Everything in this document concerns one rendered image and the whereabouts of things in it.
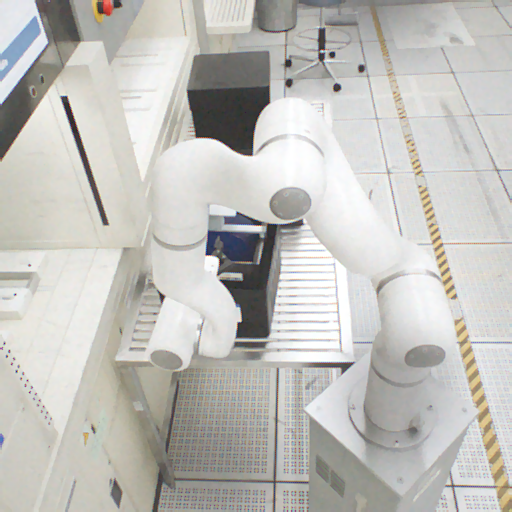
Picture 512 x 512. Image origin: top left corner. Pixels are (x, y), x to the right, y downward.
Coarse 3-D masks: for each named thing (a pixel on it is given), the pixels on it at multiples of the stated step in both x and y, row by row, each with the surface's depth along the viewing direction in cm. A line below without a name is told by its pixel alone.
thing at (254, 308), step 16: (272, 224) 151; (272, 240) 155; (272, 256) 138; (272, 272) 140; (272, 288) 141; (240, 304) 134; (256, 304) 133; (272, 304) 143; (240, 320) 139; (256, 320) 138
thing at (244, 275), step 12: (216, 216) 132; (216, 228) 134; (228, 228) 136; (240, 228) 135; (252, 228) 135; (264, 228) 135; (264, 240) 145; (264, 252) 146; (240, 264) 130; (252, 264) 129; (264, 264) 147; (228, 276) 133; (240, 276) 133; (252, 276) 132; (228, 288) 136; (240, 288) 136; (252, 288) 135
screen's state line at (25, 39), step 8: (32, 24) 103; (24, 32) 100; (32, 32) 103; (40, 32) 106; (16, 40) 97; (24, 40) 100; (32, 40) 103; (8, 48) 94; (16, 48) 97; (24, 48) 100; (0, 56) 92; (8, 56) 94; (16, 56) 97; (0, 64) 92; (8, 64) 94; (0, 72) 92; (8, 72) 94; (0, 80) 91
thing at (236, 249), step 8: (208, 232) 138; (216, 232) 138; (224, 232) 138; (208, 240) 140; (224, 240) 139; (232, 240) 139; (240, 240) 139; (208, 248) 142; (224, 248) 141; (232, 248) 141; (240, 248) 141; (248, 248) 140; (232, 256) 143; (240, 256) 142; (248, 256) 142
